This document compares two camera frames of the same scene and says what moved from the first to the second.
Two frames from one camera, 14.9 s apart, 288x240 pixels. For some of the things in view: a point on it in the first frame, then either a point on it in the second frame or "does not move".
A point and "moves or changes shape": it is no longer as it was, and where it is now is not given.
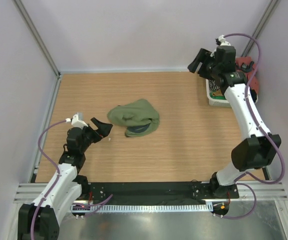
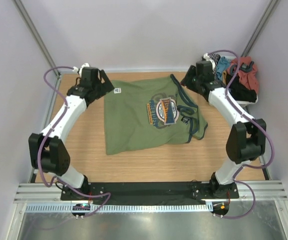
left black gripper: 103,129 to 105,87
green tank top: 140,117 moves or changes shape
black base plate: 159,190 does not move
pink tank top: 255,83 does not move
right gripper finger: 203,54 to 190,77
